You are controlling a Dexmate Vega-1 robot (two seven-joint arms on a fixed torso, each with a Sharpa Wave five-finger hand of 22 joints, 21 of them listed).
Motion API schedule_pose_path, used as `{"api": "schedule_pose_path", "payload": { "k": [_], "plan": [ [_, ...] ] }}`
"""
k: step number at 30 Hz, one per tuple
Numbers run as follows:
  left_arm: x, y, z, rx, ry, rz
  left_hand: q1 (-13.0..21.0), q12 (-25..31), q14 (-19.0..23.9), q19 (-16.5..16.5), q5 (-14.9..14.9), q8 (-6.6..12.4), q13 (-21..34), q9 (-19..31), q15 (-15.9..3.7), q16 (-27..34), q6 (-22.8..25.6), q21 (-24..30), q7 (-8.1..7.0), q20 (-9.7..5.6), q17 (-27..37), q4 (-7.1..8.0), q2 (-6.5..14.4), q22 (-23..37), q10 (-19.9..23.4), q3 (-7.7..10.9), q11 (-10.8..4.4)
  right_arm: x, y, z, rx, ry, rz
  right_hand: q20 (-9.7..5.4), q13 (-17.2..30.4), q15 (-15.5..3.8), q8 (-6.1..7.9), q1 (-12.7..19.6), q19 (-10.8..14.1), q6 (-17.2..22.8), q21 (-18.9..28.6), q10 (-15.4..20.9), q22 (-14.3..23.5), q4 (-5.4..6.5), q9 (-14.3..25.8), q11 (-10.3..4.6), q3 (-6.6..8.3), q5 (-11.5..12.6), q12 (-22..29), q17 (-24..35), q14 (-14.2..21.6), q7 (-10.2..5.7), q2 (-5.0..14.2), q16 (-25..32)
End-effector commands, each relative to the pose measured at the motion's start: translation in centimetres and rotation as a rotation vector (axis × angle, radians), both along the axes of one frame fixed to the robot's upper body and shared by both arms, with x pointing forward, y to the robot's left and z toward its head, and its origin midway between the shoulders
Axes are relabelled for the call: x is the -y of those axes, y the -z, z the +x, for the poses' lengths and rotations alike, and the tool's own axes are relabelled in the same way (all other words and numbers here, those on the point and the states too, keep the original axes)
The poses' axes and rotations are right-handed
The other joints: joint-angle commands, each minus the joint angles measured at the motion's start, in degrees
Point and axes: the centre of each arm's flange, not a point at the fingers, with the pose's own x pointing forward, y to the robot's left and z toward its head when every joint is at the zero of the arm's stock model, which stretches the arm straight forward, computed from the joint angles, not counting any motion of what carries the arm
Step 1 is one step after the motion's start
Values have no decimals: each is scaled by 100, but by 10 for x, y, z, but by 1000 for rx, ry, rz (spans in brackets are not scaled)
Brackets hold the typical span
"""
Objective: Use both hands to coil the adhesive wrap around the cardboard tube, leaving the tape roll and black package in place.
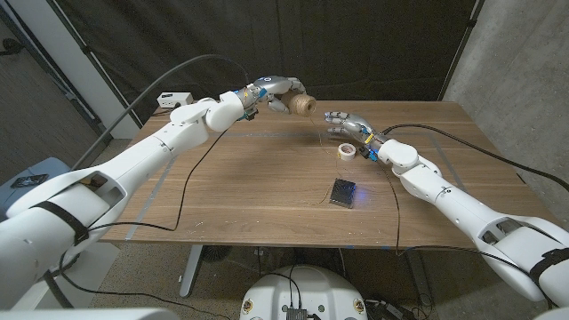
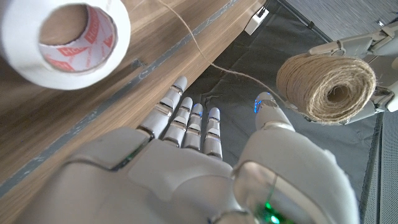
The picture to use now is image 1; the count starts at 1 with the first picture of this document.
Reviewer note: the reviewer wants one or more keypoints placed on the black wall fixture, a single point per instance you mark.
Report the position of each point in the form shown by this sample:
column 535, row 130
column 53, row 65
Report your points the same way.
column 10, row 46

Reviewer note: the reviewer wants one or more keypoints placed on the white power outlet box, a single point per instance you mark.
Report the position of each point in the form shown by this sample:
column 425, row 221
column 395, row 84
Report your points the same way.
column 171, row 98

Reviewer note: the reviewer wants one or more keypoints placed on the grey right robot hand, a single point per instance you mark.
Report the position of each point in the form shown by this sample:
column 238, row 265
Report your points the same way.
column 355, row 124

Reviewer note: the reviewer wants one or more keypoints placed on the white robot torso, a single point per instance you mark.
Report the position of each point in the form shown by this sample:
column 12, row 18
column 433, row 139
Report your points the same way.
column 306, row 289

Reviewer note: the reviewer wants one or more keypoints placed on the white adhesive tape roll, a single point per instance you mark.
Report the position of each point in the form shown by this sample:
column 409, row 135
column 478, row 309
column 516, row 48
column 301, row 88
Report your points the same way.
column 349, row 156

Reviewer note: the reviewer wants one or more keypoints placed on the jute twine strand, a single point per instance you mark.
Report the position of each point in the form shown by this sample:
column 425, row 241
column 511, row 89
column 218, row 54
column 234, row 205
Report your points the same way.
column 320, row 141

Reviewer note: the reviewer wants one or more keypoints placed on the black backdrop frame pole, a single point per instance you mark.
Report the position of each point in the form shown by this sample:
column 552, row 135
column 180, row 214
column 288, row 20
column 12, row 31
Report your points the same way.
column 462, row 44
column 95, row 62

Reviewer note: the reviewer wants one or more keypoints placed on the brown jute twine spool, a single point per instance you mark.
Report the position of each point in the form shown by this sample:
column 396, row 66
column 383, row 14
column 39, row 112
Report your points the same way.
column 304, row 106

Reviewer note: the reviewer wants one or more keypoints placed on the black backdrop curtain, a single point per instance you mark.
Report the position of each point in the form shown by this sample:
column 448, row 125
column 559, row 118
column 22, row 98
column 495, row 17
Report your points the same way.
column 378, row 44

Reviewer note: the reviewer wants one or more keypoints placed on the black round fan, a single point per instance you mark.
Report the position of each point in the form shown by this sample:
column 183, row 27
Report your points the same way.
column 216, row 253

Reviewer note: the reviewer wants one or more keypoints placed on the blue plastic container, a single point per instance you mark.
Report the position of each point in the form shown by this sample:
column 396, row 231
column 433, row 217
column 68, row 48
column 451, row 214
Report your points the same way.
column 49, row 166

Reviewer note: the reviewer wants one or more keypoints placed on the light grey table leg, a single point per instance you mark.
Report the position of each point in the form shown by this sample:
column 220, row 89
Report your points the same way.
column 191, row 271

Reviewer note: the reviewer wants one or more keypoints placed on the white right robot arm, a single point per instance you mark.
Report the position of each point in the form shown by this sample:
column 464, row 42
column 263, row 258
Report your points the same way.
column 458, row 204

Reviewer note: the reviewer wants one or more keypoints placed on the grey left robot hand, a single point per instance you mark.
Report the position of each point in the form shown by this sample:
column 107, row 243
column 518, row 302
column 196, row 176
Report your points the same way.
column 273, row 84

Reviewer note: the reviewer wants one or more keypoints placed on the black flat package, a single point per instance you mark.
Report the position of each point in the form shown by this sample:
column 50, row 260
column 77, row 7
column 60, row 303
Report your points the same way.
column 342, row 193

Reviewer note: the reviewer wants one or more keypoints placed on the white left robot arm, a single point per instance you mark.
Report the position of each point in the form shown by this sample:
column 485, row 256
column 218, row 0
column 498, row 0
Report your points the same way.
column 133, row 160

